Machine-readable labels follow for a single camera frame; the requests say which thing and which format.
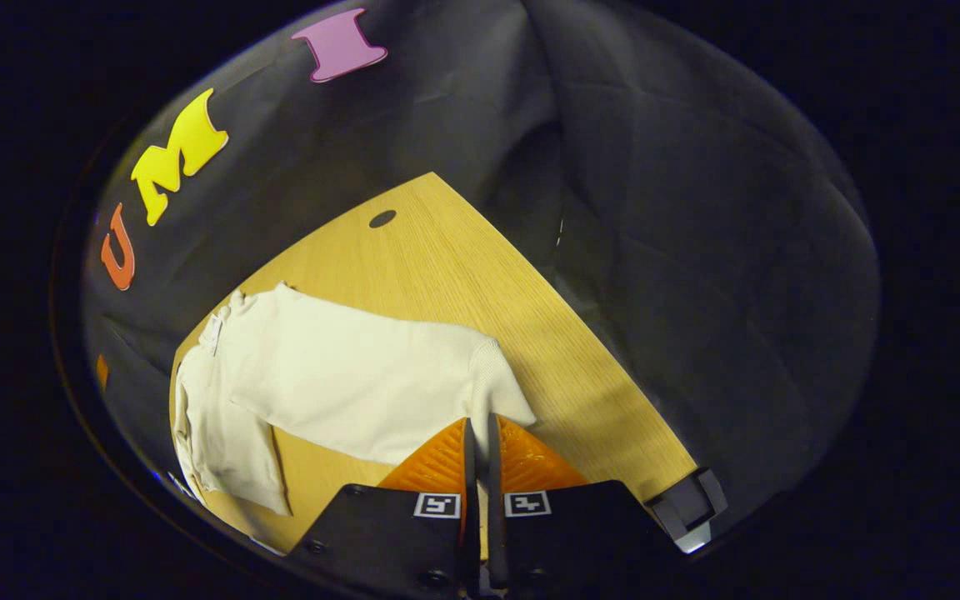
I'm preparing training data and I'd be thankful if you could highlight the cream long-sleeved shirt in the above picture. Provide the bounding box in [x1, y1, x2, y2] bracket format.
[172, 282, 538, 516]

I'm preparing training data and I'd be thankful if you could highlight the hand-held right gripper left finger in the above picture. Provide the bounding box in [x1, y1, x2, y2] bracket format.
[287, 417, 482, 600]

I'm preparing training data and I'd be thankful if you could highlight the black backdrop cloth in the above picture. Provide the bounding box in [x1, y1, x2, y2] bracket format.
[80, 0, 881, 534]

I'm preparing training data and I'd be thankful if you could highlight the grey plastic bracket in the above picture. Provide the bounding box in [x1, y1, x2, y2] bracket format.
[645, 467, 729, 555]

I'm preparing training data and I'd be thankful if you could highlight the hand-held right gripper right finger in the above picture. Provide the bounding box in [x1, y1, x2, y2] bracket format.
[487, 414, 681, 600]

